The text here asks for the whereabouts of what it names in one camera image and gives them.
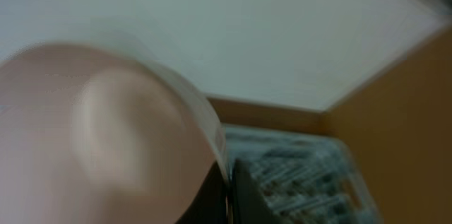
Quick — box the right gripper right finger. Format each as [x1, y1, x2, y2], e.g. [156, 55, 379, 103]
[231, 160, 275, 224]

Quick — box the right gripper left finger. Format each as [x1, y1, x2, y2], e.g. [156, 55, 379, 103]
[176, 163, 228, 224]

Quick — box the pink bowl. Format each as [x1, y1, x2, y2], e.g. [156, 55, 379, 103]
[1, 44, 229, 224]

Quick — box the grey dishwasher rack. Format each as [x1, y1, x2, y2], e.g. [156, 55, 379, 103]
[225, 125, 383, 224]

